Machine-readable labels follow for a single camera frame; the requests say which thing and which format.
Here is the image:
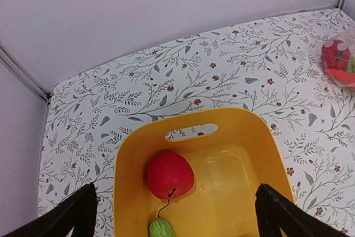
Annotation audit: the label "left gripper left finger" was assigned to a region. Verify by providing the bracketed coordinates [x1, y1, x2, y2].
[6, 183, 98, 237]

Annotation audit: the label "green toy cucumber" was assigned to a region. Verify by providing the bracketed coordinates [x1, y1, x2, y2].
[149, 199, 175, 237]

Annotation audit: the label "yellow plastic basket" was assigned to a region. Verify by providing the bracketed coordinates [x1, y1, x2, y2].
[113, 108, 293, 236]

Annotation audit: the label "left aluminium frame post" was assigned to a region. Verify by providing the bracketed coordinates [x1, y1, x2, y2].
[1, 43, 52, 104]

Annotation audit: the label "red toy apple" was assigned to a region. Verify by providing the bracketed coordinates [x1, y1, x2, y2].
[146, 152, 195, 200]

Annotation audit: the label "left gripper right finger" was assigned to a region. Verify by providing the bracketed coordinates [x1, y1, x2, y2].
[255, 184, 346, 236]

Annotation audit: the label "red toy tomato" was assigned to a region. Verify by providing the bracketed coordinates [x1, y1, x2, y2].
[321, 39, 351, 70]

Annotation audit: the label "green toy grapes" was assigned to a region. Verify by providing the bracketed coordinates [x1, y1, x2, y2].
[344, 57, 355, 73]

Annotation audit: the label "orange toy carrot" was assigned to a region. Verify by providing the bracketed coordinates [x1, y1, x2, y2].
[325, 68, 355, 89]

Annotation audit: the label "clear zip top bag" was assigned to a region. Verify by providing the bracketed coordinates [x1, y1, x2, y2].
[317, 26, 354, 90]

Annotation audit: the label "floral table mat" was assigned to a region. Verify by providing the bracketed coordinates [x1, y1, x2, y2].
[38, 9, 354, 236]

